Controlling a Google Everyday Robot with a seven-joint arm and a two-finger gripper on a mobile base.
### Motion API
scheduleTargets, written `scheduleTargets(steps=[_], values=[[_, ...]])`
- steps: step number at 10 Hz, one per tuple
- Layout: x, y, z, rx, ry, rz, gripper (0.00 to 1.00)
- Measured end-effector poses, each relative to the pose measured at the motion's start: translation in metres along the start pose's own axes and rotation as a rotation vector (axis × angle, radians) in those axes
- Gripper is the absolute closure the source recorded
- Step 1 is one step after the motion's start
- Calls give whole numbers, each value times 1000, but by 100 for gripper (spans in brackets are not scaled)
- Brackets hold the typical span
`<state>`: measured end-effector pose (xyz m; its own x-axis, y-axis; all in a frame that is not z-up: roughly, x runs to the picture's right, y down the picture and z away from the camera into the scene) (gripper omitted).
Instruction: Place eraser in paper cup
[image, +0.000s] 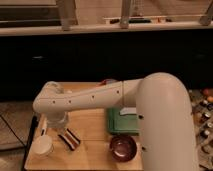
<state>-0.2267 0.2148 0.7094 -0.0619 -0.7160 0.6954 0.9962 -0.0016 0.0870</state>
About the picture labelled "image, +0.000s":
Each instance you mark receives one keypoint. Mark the small bottles group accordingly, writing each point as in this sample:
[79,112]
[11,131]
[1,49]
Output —
[202,111]

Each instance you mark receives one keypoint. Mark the white paper cup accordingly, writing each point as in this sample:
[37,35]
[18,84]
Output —
[42,146]

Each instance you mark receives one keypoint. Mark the red blue object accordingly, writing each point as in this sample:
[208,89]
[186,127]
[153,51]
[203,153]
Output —
[108,81]

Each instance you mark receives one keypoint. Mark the striped eraser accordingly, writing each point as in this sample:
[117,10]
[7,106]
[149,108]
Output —
[70,139]

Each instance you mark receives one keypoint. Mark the dark red bowl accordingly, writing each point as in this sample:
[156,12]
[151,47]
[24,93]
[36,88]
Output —
[122,148]

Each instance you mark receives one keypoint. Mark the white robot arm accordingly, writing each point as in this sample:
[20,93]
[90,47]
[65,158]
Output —
[164,115]

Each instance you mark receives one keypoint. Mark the wooden board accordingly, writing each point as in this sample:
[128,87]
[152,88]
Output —
[86,109]

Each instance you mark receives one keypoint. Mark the green tray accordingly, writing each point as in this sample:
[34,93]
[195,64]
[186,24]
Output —
[122,121]

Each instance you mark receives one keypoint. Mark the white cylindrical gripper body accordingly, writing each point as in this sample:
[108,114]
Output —
[57,120]

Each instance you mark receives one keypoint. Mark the white marker pen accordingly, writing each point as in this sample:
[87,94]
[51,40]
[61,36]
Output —
[44,127]

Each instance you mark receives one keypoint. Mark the wooden rail frame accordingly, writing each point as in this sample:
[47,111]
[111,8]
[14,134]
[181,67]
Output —
[46,17]

